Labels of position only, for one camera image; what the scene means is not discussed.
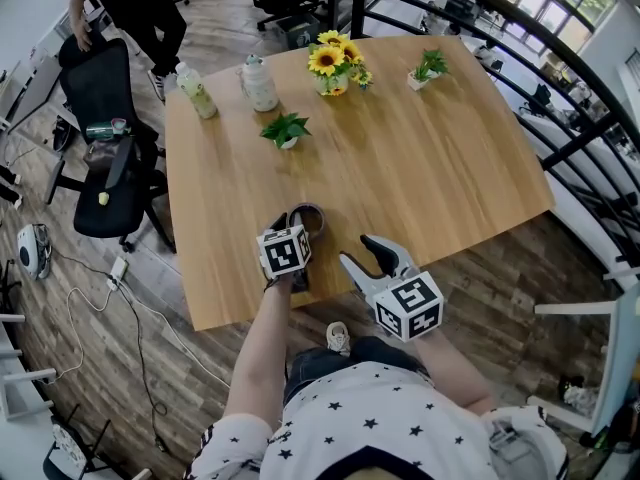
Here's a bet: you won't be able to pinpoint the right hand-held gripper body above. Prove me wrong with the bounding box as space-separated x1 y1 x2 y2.
362 262 445 343

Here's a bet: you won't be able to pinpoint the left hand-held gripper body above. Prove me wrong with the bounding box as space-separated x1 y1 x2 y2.
256 224 312 294

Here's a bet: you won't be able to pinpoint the dark tape roll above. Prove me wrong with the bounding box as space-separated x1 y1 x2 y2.
286 201 327 242

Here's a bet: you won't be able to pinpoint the person's right forearm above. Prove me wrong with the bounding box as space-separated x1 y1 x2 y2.
411 326 497 418

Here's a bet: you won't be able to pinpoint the person's left forearm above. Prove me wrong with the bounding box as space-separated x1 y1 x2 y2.
221 274 302 433

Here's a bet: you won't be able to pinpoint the beige sneaker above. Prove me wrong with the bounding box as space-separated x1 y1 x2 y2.
325 320 353 358

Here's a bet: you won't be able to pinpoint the small plant in round pot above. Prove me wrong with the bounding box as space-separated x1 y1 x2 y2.
259 112 313 151

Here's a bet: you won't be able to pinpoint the dark jeans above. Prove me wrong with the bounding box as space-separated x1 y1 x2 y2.
283 335 432 405

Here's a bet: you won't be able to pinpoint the white star-print shirt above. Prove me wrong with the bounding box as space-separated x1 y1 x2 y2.
183 359 570 480

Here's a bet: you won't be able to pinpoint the green drink bottle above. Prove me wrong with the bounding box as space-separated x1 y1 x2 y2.
174 61 219 121

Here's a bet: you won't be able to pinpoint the sunflower bouquet in vase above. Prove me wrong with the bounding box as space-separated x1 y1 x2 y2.
306 29 374 98

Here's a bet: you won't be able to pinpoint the white power strip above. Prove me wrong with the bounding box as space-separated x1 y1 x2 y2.
106 255 131 292

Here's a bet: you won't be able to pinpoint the small plant in square pot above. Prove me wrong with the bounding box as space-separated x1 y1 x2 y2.
406 48 450 92

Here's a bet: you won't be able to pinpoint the brown bag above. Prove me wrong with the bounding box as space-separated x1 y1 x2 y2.
81 138 122 175

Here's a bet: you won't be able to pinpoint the green can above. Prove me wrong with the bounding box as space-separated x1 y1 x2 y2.
85 117 133 142

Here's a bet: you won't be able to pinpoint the black mesh office chair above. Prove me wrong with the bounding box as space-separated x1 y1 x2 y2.
44 31 177 255

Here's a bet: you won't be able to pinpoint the white round appliance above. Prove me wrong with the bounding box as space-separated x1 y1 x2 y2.
16 223 53 282

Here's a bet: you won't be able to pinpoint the wooden table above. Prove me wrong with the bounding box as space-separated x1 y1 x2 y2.
326 0 640 272

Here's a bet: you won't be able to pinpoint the large window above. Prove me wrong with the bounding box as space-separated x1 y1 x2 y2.
478 0 617 55

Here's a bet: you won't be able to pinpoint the white cable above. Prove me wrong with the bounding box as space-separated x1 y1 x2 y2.
48 284 117 385
118 281 232 390

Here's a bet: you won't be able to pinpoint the black cable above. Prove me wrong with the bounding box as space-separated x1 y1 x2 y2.
51 246 170 452

